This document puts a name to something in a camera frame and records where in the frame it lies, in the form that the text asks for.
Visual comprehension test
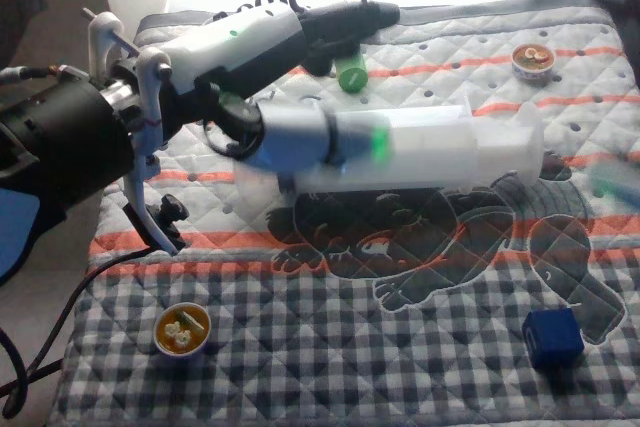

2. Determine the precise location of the toy cup of orange soup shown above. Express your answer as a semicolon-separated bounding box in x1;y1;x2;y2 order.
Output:
152;301;212;357

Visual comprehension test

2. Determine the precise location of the toy ramen bowl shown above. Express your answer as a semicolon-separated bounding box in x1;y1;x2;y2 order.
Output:
510;41;557;84

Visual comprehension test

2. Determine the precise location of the blue cube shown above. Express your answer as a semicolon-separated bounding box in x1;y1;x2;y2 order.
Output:
521;306;585;370

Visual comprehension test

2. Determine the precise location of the green cylindrical toy bottle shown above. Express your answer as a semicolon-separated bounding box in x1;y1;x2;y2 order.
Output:
334;49;371;94

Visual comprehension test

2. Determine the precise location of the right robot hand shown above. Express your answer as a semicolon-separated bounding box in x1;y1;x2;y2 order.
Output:
589;154;640;198

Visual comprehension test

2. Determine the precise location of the thick black cable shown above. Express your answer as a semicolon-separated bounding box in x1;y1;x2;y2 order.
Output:
0;241;169;421

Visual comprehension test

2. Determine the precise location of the grey quilt with bear print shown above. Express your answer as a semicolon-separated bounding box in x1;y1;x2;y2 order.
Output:
47;0;640;427

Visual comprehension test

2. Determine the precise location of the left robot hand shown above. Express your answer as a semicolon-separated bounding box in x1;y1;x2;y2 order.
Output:
159;0;401;176

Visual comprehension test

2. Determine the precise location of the blue panel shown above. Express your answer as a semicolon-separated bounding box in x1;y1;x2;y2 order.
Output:
0;185;42;289

